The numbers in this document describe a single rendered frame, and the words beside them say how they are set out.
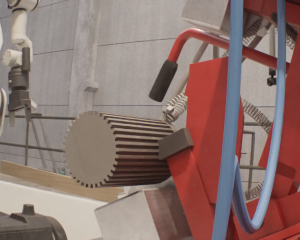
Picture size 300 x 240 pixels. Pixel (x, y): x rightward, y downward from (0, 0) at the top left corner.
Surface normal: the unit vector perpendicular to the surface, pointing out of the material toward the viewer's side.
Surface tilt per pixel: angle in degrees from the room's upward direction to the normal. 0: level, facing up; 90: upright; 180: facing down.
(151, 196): 64
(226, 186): 91
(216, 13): 90
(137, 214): 90
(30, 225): 45
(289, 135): 90
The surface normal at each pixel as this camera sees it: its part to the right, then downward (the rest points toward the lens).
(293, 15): -0.57, -0.08
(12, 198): -0.29, -0.07
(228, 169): 0.03, -0.04
